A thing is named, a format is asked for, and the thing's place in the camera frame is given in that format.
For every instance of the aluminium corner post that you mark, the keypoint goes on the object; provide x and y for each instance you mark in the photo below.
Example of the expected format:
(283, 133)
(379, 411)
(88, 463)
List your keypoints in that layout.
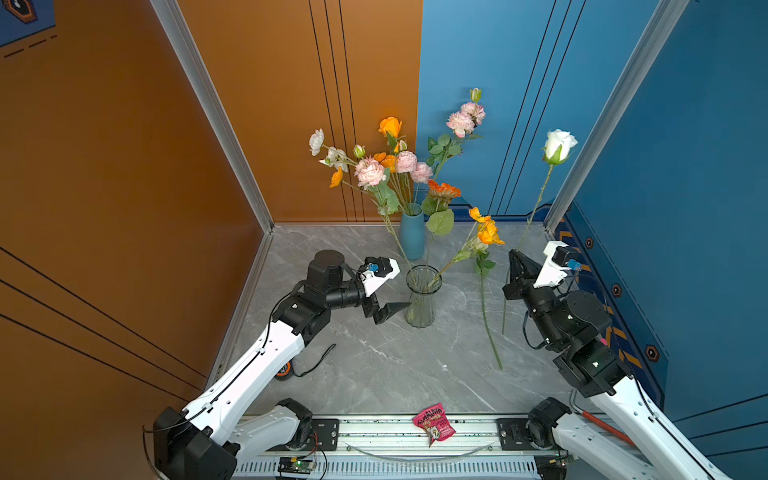
(654, 36)
(176, 29)

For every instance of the pink snack packet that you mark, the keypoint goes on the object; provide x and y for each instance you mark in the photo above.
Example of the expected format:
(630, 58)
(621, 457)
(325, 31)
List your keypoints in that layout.
(435, 424)

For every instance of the white flower stem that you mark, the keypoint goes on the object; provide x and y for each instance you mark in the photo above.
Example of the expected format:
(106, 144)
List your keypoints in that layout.
(367, 171)

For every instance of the black connector box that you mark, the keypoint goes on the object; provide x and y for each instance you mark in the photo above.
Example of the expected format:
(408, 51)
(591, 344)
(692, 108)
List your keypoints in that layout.
(551, 468)

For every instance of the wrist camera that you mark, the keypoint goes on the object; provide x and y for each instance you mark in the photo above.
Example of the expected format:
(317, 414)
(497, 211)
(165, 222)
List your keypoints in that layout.
(561, 259)
(375, 272)

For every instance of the teal cylindrical vase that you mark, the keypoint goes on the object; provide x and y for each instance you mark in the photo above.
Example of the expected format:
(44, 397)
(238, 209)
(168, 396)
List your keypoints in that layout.
(412, 232)

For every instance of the yellow rose stem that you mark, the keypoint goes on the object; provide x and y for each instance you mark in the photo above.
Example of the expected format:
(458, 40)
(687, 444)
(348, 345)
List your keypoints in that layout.
(390, 127)

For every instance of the aluminium corner post right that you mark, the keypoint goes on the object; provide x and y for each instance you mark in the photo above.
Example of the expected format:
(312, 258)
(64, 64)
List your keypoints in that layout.
(654, 36)

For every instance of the cream pink rose stem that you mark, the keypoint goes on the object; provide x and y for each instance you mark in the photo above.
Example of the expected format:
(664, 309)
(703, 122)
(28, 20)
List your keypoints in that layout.
(388, 220)

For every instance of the orange tape measure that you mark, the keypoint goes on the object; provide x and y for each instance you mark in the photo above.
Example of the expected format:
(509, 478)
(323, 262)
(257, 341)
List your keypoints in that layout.
(286, 372)

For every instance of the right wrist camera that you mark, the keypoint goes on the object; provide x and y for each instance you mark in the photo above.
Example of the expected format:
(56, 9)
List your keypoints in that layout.
(561, 259)

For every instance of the pink rose spray stem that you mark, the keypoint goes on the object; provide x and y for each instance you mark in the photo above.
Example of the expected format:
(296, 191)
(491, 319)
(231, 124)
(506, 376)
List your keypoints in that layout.
(462, 125)

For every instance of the orange gerbera stem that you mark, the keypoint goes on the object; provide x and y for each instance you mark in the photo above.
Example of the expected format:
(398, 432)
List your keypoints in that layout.
(437, 206)

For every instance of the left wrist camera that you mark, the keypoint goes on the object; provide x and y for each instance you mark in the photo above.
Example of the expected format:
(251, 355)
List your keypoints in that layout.
(375, 272)

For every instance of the clear glass vase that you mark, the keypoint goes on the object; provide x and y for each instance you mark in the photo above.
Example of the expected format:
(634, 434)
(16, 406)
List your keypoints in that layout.
(424, 282)

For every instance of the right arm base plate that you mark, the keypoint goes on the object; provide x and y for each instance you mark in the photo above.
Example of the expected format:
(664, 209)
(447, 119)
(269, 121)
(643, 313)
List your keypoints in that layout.
(516, 433)

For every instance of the red handled tool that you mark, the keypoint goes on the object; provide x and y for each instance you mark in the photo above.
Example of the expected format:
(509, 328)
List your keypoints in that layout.
(608, 428)

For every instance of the green circuit board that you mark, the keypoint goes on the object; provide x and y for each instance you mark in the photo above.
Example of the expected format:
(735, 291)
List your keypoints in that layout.
(295, 468)

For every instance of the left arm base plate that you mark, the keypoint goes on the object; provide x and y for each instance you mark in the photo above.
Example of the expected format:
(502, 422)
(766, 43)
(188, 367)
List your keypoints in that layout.
(325, 431)

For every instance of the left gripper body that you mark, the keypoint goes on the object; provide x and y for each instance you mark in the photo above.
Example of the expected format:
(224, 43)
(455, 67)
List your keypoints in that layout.
(368, 305)

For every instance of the yellow poppy flower stem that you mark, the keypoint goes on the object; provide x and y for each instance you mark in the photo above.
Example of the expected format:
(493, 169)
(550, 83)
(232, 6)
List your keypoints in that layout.
(483, 234)

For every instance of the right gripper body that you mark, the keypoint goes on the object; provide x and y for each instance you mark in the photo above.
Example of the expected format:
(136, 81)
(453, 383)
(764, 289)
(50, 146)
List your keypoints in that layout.
(539, 302)

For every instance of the aluminium corner post left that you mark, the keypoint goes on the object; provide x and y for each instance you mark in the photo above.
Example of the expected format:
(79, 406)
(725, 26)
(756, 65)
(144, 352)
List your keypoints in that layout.
(176, 29)

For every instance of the orange yellow small flower stem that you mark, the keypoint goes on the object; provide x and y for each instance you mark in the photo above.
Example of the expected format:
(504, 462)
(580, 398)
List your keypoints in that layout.
(383, 196)

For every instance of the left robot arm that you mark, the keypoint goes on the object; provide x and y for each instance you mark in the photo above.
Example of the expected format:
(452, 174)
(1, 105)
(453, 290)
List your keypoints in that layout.
(209, 436)

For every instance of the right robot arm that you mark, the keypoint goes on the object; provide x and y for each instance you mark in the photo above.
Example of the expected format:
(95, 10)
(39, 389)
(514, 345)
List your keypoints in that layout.
(639, 442)

